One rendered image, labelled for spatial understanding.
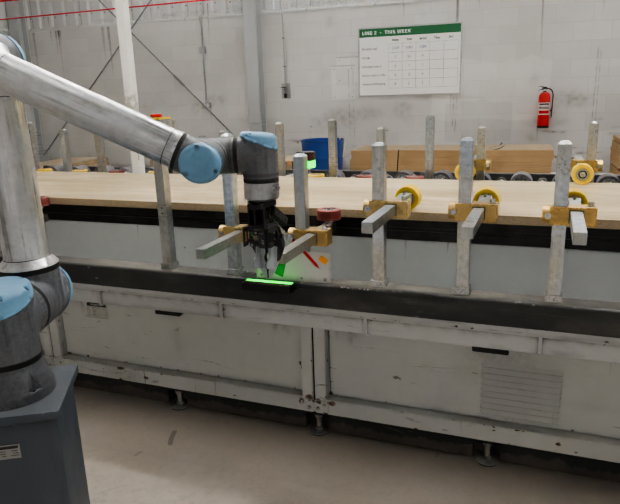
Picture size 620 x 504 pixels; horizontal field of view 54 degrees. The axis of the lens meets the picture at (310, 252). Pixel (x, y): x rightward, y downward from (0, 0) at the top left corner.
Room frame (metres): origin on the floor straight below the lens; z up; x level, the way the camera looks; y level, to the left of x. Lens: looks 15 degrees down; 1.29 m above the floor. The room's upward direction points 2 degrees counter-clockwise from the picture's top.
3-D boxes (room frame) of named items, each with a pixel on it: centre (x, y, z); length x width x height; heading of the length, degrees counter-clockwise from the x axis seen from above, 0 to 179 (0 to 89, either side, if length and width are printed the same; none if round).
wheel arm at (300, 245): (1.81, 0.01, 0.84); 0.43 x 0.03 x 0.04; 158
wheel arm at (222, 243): (1.91, 0.24, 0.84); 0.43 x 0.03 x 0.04; 158
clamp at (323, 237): (1.88, 0.00, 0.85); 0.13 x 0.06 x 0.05; 68
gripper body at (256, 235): (1.53, 0.12, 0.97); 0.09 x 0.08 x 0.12; 158
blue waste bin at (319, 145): (7.71, -0.21, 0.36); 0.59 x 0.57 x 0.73; 160
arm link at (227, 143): (1.52, 0.23, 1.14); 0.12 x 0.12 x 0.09; 0
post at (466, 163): (1.70, -0.44, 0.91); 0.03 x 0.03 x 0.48; 68
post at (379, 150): (1.79, -0.21, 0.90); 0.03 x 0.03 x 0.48; 68
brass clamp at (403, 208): (1.79, -0.23, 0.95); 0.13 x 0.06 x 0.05; 68
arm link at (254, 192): (1.53, 0.11, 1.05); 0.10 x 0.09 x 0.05; 68
